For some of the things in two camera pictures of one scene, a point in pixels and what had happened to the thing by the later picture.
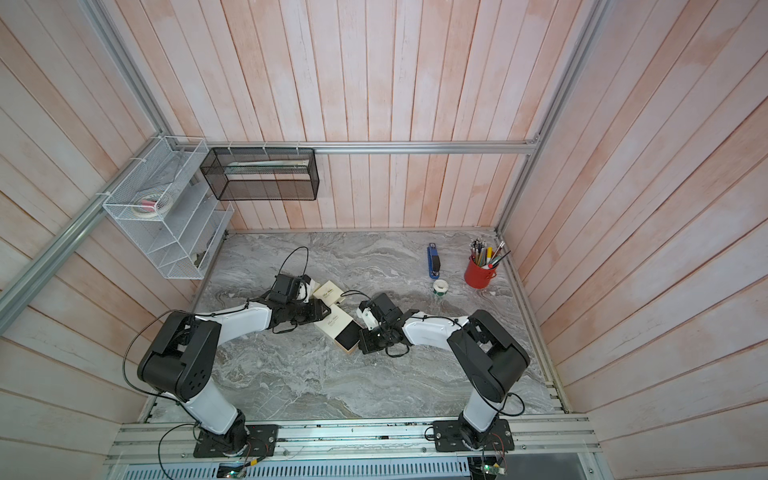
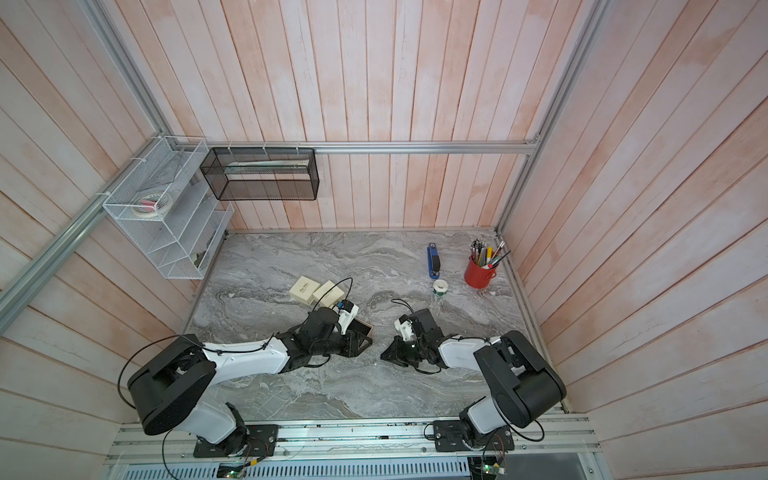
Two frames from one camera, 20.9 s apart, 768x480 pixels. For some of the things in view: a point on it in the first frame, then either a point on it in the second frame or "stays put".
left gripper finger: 317,310 -> 356,343
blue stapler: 433,261 stays put
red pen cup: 476,276 stays put
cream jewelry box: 330,294 stays put
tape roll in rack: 152,205 stays put
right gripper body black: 376,339 -> 410,351
